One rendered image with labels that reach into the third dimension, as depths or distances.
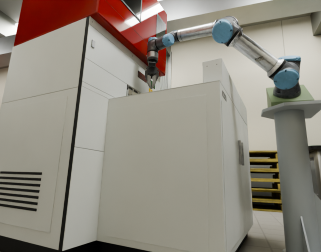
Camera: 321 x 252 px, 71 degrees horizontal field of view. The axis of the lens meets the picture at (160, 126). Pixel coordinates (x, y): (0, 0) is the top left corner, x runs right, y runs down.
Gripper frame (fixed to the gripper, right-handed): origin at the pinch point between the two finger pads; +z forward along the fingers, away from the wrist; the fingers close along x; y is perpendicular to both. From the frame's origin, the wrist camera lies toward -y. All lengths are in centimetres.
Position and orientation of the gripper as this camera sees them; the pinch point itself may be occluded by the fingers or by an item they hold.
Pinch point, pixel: (151, 86)
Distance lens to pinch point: 146.5
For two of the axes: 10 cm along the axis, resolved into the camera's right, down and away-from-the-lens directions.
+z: -0.3, 9.7, -2.3
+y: -0.3, 2.3, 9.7
